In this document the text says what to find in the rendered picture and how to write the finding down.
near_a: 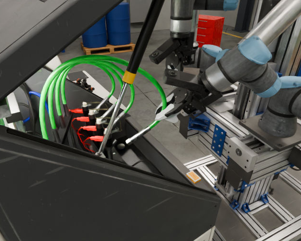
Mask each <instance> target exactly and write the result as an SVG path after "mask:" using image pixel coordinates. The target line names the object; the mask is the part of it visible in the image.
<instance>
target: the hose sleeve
mask: <svg viewBox="0 0 301 241"><path fill-rule="evenodd" d="M150 130H151V128H150V127H149V125H148V126H147V127H145V128H143V129H142V130H141V131H139V132H138V133H136V134H135V135H133V136H132V137H131V138H130V141H131V142H134V141H136V140H137V139H138V138H140V137H141V136H143V135H145V134H146V133H147V132H149V131H150Z"/></svg>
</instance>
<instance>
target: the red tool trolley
mask: <svg viewBox="0 0 301 241"><path fill-rule="evenodd" d="M224 19H225V18H224V17H217V16H209V15H200V14H199V19H198V28H197V38H196V41H197V42H198V44H199V45H198V47H201V48H202V46H203V45H204V44H210V45H215V46H218V47H220V43H221V37H222V31H223V25H224Z"/></svg>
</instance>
